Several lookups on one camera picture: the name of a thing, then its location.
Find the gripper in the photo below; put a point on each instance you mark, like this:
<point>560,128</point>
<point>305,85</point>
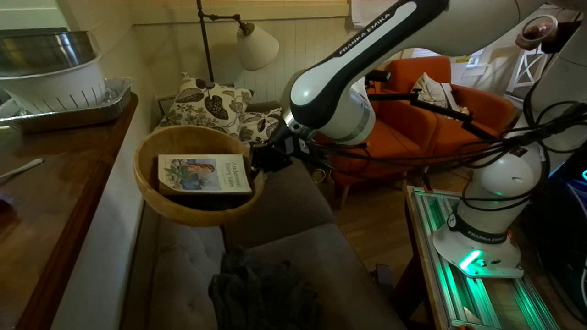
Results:
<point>271,158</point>

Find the wooden bowl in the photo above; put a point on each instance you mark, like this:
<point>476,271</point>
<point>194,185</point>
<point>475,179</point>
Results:
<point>151,183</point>

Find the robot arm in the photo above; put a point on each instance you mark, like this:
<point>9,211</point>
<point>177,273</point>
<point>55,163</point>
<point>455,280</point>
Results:
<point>367,41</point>

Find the metal mixing bowl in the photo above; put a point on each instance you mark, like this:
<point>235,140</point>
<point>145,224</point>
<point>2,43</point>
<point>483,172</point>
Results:
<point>46,52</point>

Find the small floral pillow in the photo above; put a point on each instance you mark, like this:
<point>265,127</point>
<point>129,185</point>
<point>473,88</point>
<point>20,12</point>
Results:
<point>259,123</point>

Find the illustrated book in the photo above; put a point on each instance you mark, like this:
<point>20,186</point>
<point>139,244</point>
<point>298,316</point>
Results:
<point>202,174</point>

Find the large floral pillow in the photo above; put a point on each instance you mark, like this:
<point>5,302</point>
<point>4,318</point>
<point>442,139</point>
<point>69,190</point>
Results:
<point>206,103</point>

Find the grey sofa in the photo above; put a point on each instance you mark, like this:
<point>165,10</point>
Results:
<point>298,256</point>

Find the floor lamp with white shade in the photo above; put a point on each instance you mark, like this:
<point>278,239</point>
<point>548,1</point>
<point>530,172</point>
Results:
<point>257,46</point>

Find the orange armchair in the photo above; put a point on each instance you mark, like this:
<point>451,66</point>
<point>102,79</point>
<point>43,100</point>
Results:
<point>390,146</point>
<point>463,123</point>

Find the dark cloth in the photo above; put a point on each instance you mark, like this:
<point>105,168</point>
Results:
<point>261,293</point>

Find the patterned cushion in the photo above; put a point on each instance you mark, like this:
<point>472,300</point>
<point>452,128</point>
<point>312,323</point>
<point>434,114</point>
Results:
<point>431,91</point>

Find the foil baking tray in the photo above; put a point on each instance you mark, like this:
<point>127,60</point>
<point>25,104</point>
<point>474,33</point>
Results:
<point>91,110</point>

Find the white colander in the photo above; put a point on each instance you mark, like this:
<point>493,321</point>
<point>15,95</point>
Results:
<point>59,89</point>

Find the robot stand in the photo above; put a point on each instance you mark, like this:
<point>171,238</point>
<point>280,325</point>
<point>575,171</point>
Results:
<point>451,293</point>

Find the hand controller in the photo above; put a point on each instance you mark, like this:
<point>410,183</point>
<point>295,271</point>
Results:
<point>541,20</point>

